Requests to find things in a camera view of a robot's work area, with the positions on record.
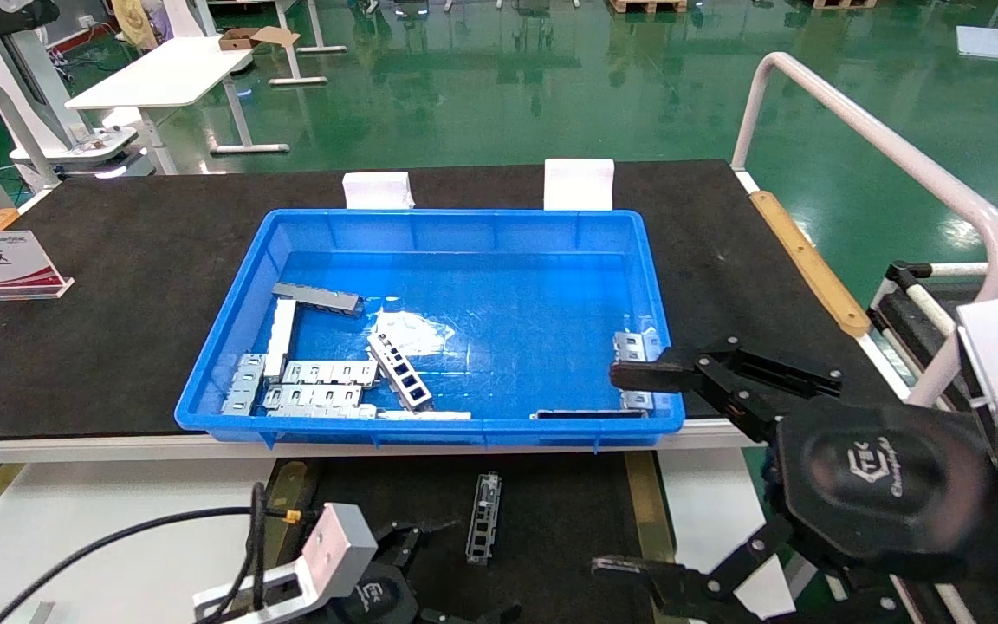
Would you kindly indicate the white tube railing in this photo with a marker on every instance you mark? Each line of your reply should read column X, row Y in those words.
column 854, row 121

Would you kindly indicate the grey metal bracket part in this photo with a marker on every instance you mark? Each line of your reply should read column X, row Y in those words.
column 317, row 299

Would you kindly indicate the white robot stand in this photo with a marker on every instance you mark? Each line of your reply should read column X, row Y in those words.
column 31, row 87

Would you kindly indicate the yellow garment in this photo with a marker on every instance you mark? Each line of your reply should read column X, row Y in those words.
column 137, row 22

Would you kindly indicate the blue plastic bin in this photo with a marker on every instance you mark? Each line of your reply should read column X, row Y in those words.
column 464, row 234

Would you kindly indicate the thin white metal bar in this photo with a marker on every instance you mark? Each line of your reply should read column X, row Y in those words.
column 425, row 415

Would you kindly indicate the white floor board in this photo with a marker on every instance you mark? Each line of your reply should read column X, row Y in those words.
column 991, row 42

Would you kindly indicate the silver part with square holes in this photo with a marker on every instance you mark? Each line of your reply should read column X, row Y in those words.
column 399, row 373

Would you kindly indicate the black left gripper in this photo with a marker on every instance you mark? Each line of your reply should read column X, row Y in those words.
column 378, row 600

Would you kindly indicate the grey curved handrail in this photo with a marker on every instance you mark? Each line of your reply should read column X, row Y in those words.
column 21, row 130

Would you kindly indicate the white flat metal bar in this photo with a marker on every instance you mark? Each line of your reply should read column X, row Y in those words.
column 281, row 338

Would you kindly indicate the wooden pallet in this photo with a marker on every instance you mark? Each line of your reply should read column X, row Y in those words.
column 646, row 5

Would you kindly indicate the black cart frame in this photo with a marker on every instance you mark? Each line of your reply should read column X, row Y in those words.
column 902, row 276

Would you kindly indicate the white work table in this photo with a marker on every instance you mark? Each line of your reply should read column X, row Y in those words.
column 161, row 74

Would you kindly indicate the black table mat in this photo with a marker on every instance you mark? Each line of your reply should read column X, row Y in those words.
column 118, row 260

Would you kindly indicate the brass side rail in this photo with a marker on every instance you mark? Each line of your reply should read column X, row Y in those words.
column 287, row 490
column 646, row 511

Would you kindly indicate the open cardboard box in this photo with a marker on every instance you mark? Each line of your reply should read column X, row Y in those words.
column 252, row 37

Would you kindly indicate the silver metal channel part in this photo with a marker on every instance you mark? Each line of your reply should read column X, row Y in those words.
column 483, row 520

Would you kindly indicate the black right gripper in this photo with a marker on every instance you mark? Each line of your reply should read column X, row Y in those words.
column 880, row 481

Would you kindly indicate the dark thin metal bar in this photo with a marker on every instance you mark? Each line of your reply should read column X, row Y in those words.
column 590, row 414

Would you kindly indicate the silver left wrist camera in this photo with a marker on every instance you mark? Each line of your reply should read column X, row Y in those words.
column 339, row 542

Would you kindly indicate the white table frame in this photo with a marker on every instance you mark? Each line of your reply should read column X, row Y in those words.
column 298, row 81

